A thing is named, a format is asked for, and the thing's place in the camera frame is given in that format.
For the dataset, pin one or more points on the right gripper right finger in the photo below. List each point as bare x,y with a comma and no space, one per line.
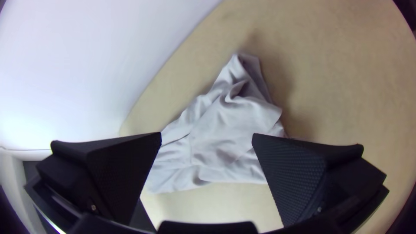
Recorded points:
299,178

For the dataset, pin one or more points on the grey t-shirt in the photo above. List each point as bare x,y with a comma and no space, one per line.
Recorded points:
221,136

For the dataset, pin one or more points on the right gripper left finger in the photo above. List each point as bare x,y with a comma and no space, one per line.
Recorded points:
110,175

